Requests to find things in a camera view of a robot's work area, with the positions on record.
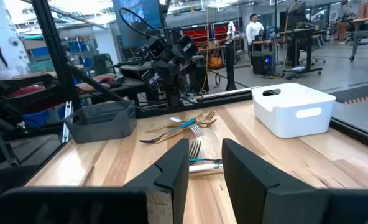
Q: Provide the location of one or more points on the white plastic bin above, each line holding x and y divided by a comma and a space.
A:
292, 121

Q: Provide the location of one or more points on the wooden table grey legs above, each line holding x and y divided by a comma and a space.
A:
367, 19

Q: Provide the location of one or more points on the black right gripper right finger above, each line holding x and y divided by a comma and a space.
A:
249, 186

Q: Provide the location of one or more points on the silver aluminium rail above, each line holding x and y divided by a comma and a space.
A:
230, 92

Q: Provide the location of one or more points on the black computer tower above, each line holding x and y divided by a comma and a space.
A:
260, 63

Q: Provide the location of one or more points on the black floor post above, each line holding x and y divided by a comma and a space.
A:
230, 65

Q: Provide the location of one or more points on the black aluminium rig frame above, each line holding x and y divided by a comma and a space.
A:
56, 56

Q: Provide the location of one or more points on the orange bucket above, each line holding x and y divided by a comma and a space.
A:
216, 62

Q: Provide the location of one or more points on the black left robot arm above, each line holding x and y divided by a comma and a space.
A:
171, 84

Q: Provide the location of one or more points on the red storage shelf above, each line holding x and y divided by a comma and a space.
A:
191, 32

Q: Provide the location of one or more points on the black standing desk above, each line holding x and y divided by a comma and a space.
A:
299, 40

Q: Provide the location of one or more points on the blue wall screen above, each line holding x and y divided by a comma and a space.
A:
146, 12

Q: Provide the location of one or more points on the person's forearm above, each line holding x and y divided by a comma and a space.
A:
94, 84

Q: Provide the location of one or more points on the dark grey plastic bin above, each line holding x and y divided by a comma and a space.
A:
103, 127

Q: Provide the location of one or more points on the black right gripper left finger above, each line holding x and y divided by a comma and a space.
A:
168, 186

